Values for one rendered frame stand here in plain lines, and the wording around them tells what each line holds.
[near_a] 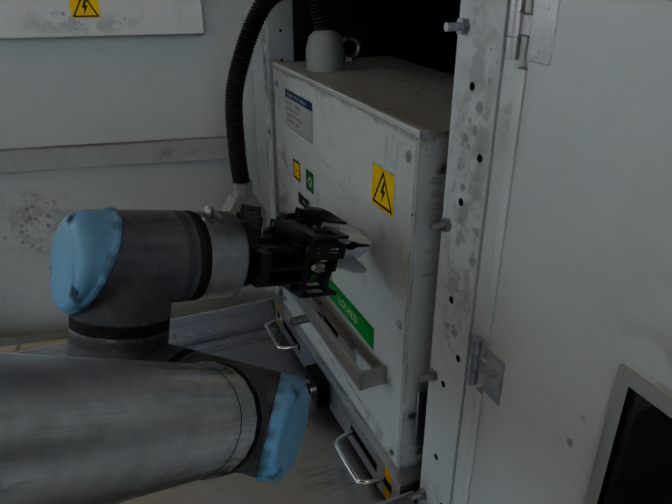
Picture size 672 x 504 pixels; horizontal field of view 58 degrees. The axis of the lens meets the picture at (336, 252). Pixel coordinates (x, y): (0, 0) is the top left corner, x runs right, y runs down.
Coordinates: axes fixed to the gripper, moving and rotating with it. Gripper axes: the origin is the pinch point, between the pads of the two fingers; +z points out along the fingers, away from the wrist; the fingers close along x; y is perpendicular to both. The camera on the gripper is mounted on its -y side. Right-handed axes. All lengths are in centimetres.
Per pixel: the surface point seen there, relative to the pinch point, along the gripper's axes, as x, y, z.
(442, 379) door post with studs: -10.1, 17.8, 0.2
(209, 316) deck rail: -31, -43, 6
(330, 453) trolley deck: -36.8, -3.5, 7.7
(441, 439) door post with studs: -17.9, 18.8, 2.0
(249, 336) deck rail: -35, -39, 14
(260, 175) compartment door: -2.2, -44.8, 13.8
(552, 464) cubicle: -6.4, 35.7, -7.9
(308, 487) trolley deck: -38.6, -0.1, 1.2
